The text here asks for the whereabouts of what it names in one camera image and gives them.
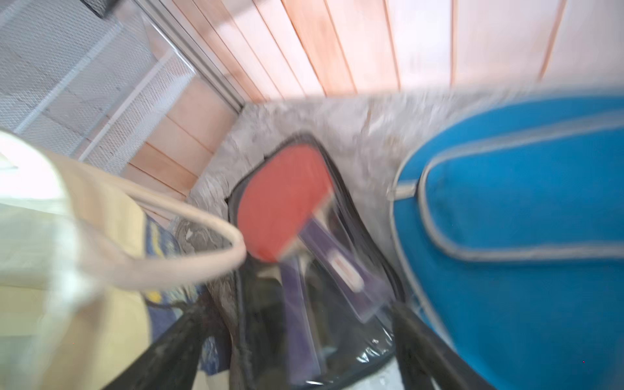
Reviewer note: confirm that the cream canvas tote bag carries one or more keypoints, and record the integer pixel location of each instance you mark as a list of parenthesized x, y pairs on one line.
[(78, 257)]

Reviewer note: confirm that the teal paddle cover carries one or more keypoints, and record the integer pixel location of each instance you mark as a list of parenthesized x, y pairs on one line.
[(509, 229)]

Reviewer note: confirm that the white wire mesh shelf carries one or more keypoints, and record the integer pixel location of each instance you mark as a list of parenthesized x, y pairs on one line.
[(88, 87)]

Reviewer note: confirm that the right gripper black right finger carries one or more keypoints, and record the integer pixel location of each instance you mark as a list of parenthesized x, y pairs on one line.
[(425, 360)]

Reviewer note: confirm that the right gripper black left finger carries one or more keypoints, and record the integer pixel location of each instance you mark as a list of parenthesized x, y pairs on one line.
[(172, 361)]

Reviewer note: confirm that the black red paddle set case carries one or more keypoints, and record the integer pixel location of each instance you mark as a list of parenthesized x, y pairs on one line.
[(314, 291)]

